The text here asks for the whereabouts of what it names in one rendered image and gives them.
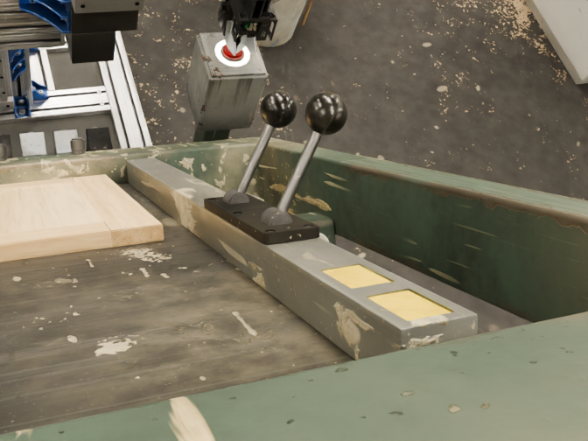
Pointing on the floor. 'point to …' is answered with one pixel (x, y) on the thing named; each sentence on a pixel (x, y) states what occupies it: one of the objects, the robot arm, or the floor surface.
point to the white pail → (285, 12)
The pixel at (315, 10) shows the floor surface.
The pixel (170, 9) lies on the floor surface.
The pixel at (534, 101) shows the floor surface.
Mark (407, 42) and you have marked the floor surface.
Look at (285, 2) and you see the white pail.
